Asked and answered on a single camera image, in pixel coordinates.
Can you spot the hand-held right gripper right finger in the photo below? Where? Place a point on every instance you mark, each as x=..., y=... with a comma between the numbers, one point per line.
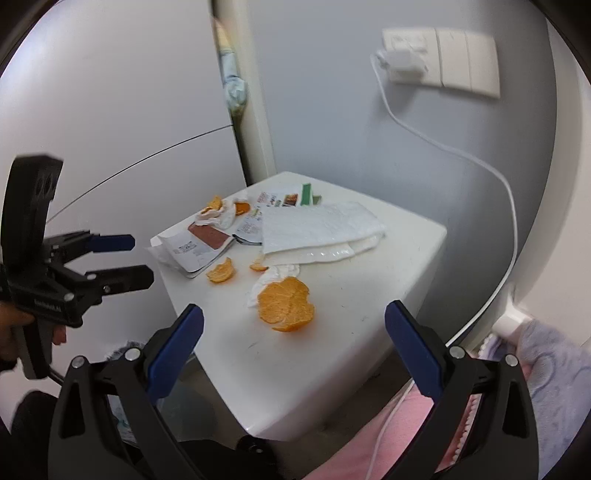
x=413, y=350

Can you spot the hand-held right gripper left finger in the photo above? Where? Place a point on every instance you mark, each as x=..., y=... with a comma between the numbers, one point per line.
x=178, y=350

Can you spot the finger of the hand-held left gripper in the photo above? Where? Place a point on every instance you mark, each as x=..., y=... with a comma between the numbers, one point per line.
x=111, y=242
x=129, y=278

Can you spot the medium orange peel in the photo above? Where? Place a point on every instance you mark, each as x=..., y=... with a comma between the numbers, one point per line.
x=220, y=272

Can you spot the white plastic bag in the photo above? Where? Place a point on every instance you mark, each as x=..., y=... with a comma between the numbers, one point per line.
x=318, y=226

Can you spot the printed flyer with green edge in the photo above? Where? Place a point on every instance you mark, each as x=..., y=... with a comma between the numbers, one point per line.
x=272, y=199

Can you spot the person's left hand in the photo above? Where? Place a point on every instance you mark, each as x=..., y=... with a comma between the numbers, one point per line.
x=11, y=330

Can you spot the white bedside cabinet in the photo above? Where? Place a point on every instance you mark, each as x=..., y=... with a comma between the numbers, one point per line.
x=323, y=350

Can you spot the small orange peel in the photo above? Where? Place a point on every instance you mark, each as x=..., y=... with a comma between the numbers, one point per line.
x=258, y=266

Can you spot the large orange peel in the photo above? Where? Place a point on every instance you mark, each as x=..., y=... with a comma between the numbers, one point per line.
x=286, y=302

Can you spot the purple blanket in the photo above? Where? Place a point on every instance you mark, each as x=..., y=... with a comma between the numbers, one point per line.
x=554, y=369

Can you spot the silver refrigerator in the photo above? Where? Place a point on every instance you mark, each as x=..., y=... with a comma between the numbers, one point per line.
x=138, y=92

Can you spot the person's black pants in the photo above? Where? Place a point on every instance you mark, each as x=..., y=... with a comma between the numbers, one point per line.
x=32, y=424

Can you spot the pale blue cloth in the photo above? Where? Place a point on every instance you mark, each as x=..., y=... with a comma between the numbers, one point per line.
x=231, y=87

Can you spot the white charger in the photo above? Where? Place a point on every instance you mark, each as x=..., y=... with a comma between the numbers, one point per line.
x=404, y=64

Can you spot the white wall switch plate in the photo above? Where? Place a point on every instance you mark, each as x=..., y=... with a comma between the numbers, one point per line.
x=471, y=60

